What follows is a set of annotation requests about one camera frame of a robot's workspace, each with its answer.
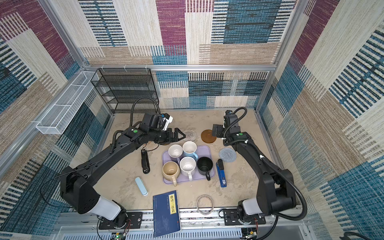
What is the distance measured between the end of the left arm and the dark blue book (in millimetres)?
314

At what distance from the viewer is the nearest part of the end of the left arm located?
0.68 m

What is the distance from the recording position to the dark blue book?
0.71 metres
